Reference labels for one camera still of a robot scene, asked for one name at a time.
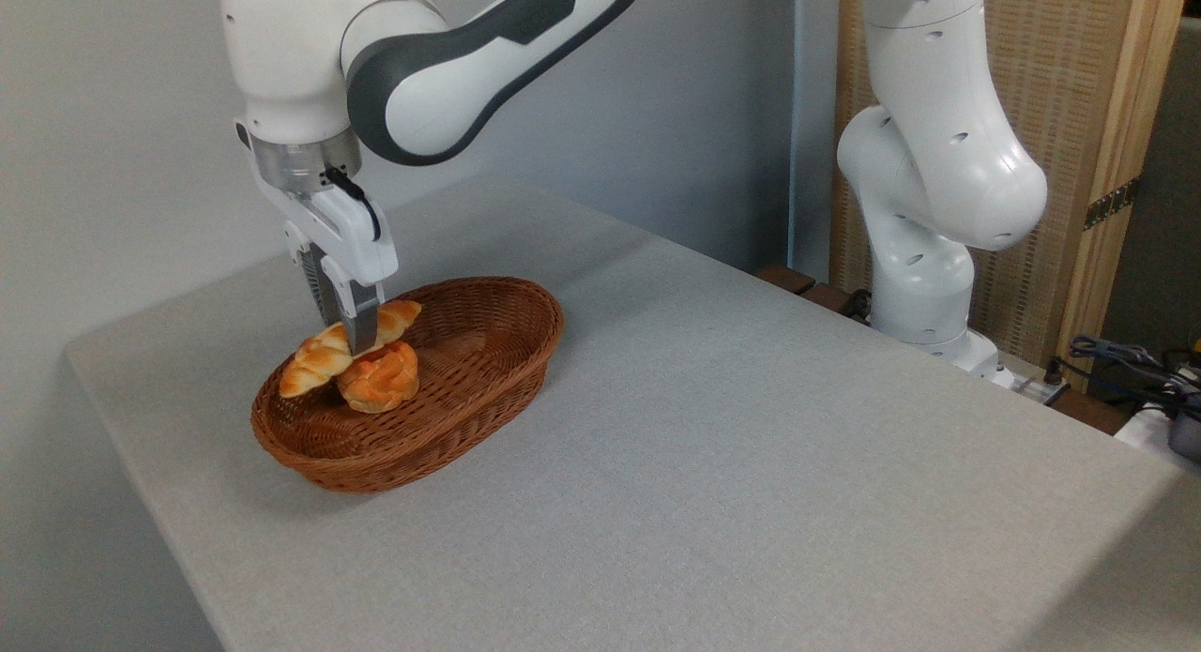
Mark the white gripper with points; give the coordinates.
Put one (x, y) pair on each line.
(338, 230)

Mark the long braided bread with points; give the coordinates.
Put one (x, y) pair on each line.
(314, 361)

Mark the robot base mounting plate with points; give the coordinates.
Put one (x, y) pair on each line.
(1027, 385)

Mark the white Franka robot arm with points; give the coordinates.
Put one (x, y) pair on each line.
(938, 164)

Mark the round orange bread roll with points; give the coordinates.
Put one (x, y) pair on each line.
(380, 385)

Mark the brown wicker basket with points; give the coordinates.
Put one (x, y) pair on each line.
(450, 427)

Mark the brown wooden block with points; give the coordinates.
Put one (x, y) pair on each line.
(786, 279)
(828, 298)

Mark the wooden woven folding screen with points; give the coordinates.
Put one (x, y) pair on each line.
(1051, 70)

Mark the white power strip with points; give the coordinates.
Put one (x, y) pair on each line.
(1145, 429)

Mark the grey electronic box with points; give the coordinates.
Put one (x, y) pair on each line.
(1187, 436)

